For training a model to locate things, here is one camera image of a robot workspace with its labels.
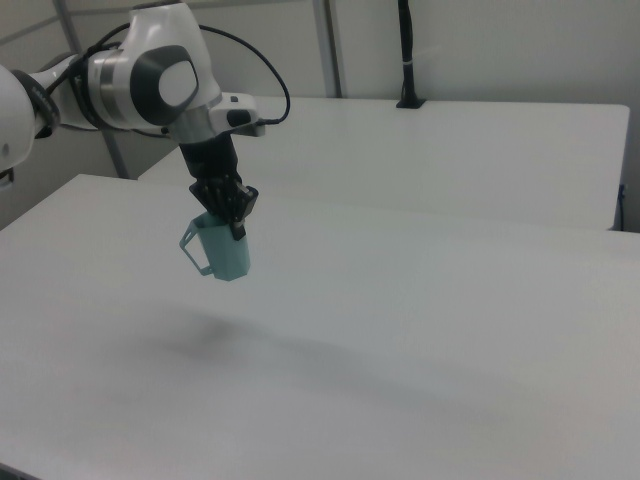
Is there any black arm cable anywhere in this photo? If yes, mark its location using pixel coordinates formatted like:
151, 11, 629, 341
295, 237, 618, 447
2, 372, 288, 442
197, 23, 293, 126

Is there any grey metal partition post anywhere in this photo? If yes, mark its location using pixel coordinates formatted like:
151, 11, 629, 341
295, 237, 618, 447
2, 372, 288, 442
313, 0, 344, 99

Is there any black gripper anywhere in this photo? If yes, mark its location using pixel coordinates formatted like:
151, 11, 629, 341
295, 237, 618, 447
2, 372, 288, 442
178, 137, 262, 242

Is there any black camera pole with base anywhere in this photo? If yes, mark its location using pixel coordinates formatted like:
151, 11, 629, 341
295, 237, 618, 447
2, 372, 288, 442
396, 0, 427, 110

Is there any teal hexagonal cup with handle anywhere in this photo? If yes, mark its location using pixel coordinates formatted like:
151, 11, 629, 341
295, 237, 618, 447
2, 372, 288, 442
178, 210, 253, 284

